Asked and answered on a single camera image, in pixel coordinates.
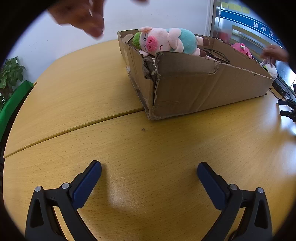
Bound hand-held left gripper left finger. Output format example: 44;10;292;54
25;160;102;241

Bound green potted plant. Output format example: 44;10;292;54
0;57;26;109

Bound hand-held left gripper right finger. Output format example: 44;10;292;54
197;162;273;241

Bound pink pig plush toy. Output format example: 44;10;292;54
132;26;210;57

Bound brown cardboard box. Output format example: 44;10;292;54
117;29;275;120

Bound blue window sign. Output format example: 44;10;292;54
220;7;283;47

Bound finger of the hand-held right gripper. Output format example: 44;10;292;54
280;110;296;122
277;98;296;107

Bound white panda plush toy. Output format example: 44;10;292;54
262;61;278;78

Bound magenta bear plush toy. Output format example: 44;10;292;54
231;42;253;59

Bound black sunglasses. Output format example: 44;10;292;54
201;48;232;64

